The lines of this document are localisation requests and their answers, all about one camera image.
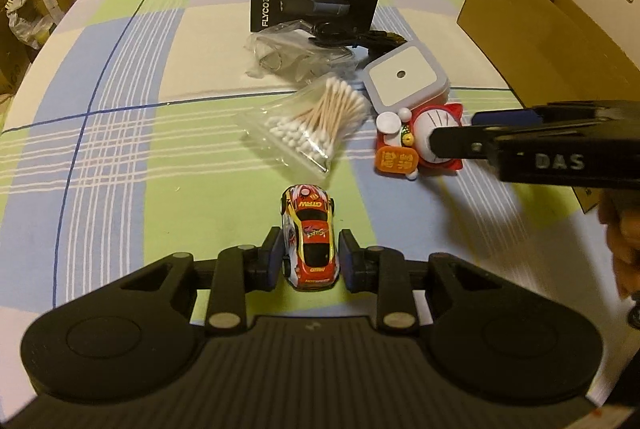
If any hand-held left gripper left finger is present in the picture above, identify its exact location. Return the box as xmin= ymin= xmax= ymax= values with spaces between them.
xmin=107 ymin=226 xmax=288 ymax=335

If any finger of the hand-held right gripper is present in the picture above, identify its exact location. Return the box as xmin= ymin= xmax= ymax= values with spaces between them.
xmin=429 ymin=119 xmax=640 ymax=160
xmin=470 ymin=100 xmax=640 ymax=126

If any clear plastic bag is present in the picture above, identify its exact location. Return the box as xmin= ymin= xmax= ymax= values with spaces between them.
xmin=5 ymin=0 xmax=83 ymax=50

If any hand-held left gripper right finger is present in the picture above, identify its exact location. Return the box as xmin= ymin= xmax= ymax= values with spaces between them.
xmin=339 ymin=229 xmax=506 ymax=334

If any red yellow toy car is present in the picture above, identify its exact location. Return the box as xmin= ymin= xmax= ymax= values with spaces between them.
xmin=280 ymin=184 xmax=342 ymax=293

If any checked tablecloth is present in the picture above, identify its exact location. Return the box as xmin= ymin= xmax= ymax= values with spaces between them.
xmin=0 ymin=0 xmax=640 ymax=327

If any red white cat figurine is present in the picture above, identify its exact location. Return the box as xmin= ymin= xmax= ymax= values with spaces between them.
xmin=372 ymin=101 xmax=468 ymax=182

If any white grey square box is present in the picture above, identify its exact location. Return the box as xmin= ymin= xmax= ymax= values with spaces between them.
xmin=361 ymin=43 xmax=452 ymax=116

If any bag of cotton swabs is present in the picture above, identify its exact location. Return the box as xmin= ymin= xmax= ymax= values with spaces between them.
xmin=235 ymin=74 xmax=373 ymax=180

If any black cable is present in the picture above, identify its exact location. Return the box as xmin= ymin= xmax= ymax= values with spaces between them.
xmin=309 ymin=21 xmax=373 ymax=60

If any person's right hand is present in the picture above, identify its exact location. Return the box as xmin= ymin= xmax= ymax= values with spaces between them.
xmin=597 ymin=193 xmax=640 ymax=301

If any cardboard box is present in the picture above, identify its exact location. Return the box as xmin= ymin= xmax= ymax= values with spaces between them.
xmin=456 ymin=0 xmax=640 ymax=216

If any clear plastic case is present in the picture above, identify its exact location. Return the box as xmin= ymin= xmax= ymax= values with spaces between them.
xmin=245 ymin=23 xmax=358 ymax=84

